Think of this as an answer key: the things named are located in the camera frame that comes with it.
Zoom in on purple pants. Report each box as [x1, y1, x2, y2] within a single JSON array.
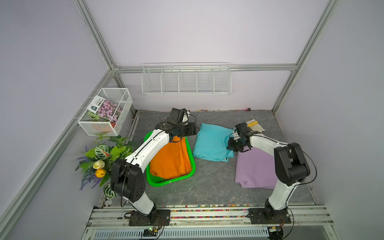
[[235, 148, 278, 190]]

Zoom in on teal pants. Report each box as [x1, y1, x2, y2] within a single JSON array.
[[193, 123, 235, 162]]

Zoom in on orange pants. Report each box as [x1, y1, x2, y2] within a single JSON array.
[[150, 137, 192, 180]]

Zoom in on green plastic basket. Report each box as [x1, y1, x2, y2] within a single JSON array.
[[146, 137, 196, 187]]

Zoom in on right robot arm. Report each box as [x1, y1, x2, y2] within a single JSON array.
[[228, 133, 311, 212]]

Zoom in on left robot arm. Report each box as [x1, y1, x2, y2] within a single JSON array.
[[111, 122, 198, 216]]

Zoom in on flower seed packet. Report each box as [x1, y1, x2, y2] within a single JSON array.
[[87, 96, 123, 124]]

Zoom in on artificial flower plant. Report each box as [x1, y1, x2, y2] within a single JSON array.
[[76, 133, 138, 199]]

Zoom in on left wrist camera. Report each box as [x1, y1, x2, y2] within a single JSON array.
[[167, 108, 190, 126]]

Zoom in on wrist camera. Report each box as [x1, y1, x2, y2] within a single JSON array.
[[235, 123, 252, 137], [167, 108, 190, 126]]

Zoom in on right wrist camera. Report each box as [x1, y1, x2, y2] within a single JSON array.
[[235, 123, 252, 137]]

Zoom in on blue hand fork yellow handle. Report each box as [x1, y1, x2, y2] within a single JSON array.
[[247, 121, 258, 127]]

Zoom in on white wire wall shelf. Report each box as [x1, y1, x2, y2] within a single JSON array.
[[141, 65, 232, 95]]

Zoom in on white wire cube basket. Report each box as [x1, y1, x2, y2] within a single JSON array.
[[78, 88, 133, 137]]

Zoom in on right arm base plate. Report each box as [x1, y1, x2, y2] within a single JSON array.
[[247, 207, 292, 225]]

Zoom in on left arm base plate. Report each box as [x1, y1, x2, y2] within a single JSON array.
[[129, 210, 171, 227]]

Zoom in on aluminium mounting rail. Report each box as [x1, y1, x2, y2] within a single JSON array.
[[86, 205, 334, 230]]

